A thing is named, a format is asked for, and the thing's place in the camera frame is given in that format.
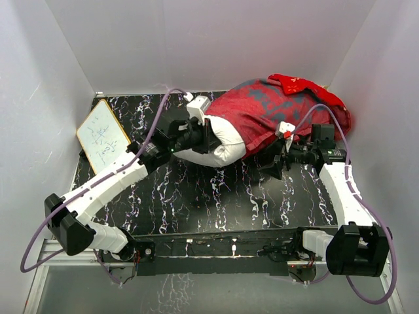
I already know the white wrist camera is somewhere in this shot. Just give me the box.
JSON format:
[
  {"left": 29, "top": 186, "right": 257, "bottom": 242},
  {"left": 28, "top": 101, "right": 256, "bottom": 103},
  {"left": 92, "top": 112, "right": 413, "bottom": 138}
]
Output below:
[
  {"left": 275, "top": 121, "right": 296, "bottom": 150},
  {"left": 186, "top": 96, "right": 211, "bottom": 126}
]

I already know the red patterned pillowcase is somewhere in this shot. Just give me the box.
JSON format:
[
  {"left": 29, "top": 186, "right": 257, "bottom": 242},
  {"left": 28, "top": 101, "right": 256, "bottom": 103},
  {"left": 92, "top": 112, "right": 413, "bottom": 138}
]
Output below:
[{"left": 206, "top": 74, "right": 352, "bottom": 159}]

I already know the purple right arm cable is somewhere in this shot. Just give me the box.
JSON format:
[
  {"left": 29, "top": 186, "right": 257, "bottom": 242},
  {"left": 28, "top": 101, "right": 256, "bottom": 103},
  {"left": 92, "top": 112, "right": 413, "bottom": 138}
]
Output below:
[{"left": 291, "top": 103, "right": 399, "bottom": 304}]

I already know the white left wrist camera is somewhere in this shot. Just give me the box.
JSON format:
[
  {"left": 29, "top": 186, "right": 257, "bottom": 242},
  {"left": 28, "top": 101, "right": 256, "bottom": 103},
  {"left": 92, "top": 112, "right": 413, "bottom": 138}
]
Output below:
[{"left": 186, "top": 96, "right": 211, "bottom": 126}]

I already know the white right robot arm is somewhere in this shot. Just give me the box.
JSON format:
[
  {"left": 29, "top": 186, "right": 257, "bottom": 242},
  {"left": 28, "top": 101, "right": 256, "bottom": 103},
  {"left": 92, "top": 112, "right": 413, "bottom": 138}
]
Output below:
[{"left": 261, "top": 122, "right": 390, "bottom": 277}]

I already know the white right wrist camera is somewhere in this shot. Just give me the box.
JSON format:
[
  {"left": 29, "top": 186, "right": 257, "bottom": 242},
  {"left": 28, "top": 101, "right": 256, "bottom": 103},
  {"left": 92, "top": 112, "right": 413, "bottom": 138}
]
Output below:
[{"left": 275, "top": 121, "right": 296, "bottom": 150}]

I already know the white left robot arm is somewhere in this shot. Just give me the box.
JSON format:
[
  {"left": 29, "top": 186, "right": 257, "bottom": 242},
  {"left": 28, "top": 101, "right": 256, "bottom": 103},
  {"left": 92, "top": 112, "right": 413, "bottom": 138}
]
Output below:
[{"left": 45, "top": 118, "right": 220, "bottom": 261}]

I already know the aluminium frame rail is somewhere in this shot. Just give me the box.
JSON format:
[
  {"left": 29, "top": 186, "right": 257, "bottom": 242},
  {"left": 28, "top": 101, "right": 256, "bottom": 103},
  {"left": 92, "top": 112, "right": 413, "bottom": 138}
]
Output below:
[{"left": 312, "top": 86, "right": 405, "bottom": 314}]

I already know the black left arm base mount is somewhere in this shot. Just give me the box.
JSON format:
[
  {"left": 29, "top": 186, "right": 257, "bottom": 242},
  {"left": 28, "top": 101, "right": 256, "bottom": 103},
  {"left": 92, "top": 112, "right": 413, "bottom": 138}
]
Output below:
[{"left": 134, "top": 241, "right": 156, "bottom": 265}]

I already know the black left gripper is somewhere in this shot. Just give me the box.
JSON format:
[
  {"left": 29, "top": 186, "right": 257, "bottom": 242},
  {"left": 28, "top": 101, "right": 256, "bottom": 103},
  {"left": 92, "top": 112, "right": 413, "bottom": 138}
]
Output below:
[{"left": 170, "top": 116, "right": 223, "bottom": 154}]

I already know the white pillow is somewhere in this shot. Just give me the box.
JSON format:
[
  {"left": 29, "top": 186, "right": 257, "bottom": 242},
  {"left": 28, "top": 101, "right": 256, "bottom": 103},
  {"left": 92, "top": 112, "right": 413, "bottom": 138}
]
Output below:
[{"left": 174, "top": 115, "right": 246, "bottom": 167}]

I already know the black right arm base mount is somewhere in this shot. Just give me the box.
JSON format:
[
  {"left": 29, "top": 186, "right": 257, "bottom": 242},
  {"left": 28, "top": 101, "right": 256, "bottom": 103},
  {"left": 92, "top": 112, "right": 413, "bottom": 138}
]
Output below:
[{"left": 257, "top": 240, "right": 325, "bottom": 265}]

